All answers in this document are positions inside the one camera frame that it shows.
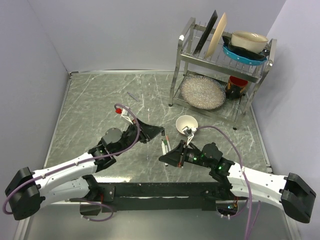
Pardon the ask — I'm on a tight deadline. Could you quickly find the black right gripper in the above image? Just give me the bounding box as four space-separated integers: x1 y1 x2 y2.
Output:
159 139 213 168

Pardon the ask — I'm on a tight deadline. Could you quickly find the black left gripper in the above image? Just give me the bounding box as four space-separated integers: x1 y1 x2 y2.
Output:
114 117 164 156

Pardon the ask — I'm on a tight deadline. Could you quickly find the white orange marker pen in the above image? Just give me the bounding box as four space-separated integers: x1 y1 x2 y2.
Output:
165 135 172 152

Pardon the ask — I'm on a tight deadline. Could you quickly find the white green marker pen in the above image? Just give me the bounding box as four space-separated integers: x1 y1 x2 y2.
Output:
163 140 168 153

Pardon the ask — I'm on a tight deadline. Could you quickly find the purple pen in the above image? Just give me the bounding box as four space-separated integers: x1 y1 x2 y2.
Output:
127 91 140 102

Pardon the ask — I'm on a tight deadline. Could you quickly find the white black marker pen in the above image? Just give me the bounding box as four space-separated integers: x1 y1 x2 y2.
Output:
161 140 166 156

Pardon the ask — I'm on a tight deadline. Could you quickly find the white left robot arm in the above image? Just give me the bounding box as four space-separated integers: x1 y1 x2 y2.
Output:
2 119 165 221

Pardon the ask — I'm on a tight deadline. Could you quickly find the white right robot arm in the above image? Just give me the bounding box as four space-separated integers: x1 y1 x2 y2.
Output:
159 140 317 224

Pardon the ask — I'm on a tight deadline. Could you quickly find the red floral bowl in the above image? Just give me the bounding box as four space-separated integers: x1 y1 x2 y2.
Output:
175 115 199 135

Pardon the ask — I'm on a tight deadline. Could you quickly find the speckled round plate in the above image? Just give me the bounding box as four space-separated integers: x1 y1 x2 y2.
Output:
180 75 226 110

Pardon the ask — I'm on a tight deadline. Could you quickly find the steel dish rack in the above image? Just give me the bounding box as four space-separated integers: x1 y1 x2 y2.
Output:
168 17 277 129

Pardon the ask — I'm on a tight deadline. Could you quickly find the red black mug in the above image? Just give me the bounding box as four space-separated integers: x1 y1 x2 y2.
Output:
225 76 249 100

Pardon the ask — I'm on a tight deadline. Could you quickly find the beige plate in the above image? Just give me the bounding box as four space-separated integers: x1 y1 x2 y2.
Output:
204 12 228 59

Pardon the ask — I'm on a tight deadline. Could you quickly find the blue dotted dish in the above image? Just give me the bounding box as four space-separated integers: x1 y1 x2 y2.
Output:
222 45 267 66

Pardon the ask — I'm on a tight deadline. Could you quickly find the black dish on rack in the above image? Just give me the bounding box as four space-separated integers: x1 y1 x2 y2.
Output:
222 35 266 61

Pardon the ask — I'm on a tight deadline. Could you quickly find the black square plate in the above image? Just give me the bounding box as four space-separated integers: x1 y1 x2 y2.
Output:
193 10 218 55

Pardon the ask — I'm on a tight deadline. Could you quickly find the cream bowl on rack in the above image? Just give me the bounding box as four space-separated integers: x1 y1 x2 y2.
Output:
231 31 268 54

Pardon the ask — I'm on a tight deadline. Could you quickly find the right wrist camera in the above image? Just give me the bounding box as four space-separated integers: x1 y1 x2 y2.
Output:
182 126 197 146

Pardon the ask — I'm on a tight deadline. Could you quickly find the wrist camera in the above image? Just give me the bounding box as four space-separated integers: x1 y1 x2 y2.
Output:
115 107 134 125
182 126 197 146

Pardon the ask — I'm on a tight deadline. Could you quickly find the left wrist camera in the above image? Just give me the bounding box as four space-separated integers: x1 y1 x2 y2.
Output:
115 107 134 125

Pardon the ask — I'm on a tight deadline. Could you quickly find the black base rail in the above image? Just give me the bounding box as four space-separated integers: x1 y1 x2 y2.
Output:
84 182 245 212

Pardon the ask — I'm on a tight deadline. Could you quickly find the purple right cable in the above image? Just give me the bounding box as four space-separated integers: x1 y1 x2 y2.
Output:
194 124 262 240

